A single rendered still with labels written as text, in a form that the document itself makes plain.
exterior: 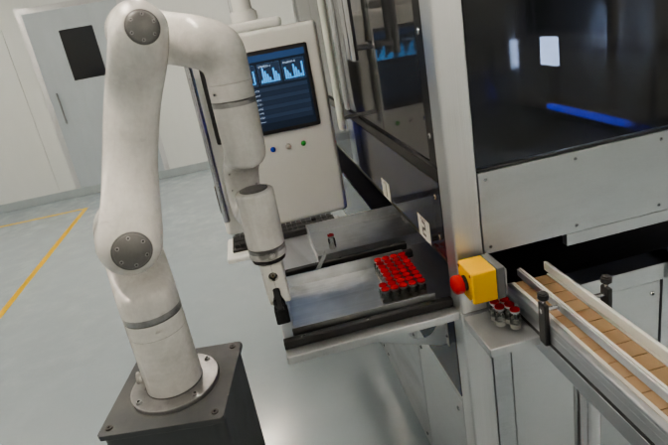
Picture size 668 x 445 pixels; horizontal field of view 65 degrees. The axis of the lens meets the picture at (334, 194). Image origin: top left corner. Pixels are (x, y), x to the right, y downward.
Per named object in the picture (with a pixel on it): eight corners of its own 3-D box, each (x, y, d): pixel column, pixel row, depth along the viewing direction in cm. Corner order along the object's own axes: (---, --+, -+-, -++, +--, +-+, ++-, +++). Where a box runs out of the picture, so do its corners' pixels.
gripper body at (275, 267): (286, 257, 114) (296, 302, 117) (281, 239, 123) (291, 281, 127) (251, 265, 113) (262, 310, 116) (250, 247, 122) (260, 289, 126)
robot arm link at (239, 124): (199, 99, 115) (231, 226, 125) (217, 105, 101) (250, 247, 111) (239, 91, 118) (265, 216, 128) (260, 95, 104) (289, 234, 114)
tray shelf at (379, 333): (399, 212, 186) (399, 207, 186) (492, 311, 121) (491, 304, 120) (266, 243, 180) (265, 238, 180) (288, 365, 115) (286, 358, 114)
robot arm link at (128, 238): (153, 253, 112) (165, 282, 98) (91, 255, 107) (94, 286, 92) (166, 9, 102) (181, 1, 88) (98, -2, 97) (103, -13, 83)
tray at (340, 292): (403, 260, 148) (402, 248, 147) (436, 306, 123) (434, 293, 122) (284, 288, 144) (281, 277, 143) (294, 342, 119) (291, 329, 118)
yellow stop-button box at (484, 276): (490, 281, 114) (488, 251, 112) (507, 297, 108) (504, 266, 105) (457, 290, 113) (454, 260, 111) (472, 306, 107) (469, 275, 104)
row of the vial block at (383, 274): (382, 271, 143) (380, 256, 142) (402, 304, 126) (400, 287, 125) (375, 273, 143) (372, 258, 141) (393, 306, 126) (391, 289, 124)
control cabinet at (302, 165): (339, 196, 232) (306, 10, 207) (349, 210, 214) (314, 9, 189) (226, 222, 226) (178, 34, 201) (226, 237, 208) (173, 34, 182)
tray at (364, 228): (403, 212, 181) (402, 202, 180) (430, 239, 157) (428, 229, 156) (307, 234, 177) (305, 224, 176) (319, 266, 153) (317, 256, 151)
